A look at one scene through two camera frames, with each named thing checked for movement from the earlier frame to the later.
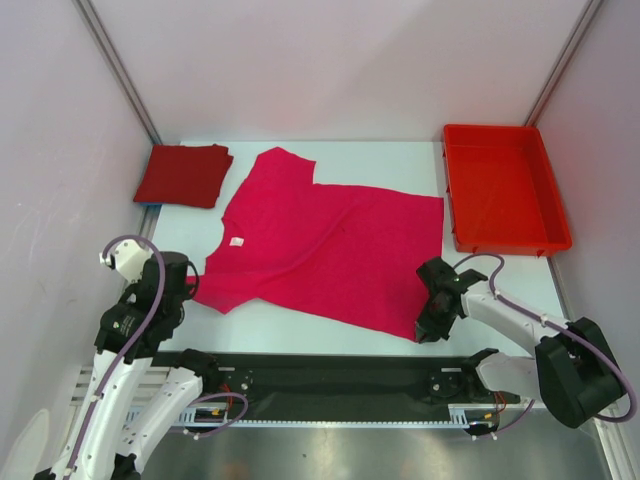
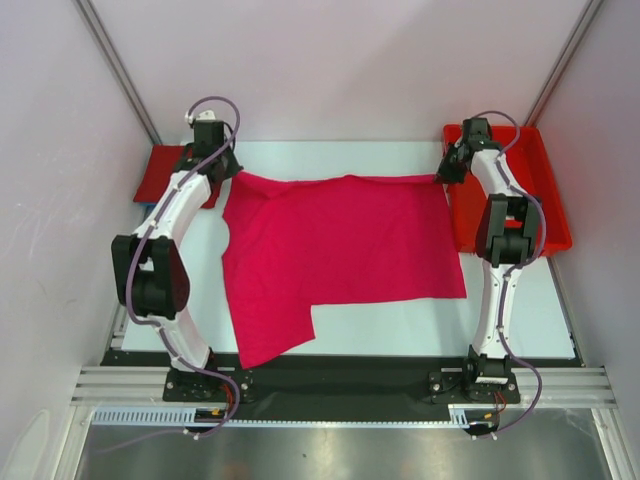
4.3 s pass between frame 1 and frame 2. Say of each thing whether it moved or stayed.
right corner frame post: stayed
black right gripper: moved
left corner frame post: stayed
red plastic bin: stayed
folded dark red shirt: stayed
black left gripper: moved
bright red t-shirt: moved
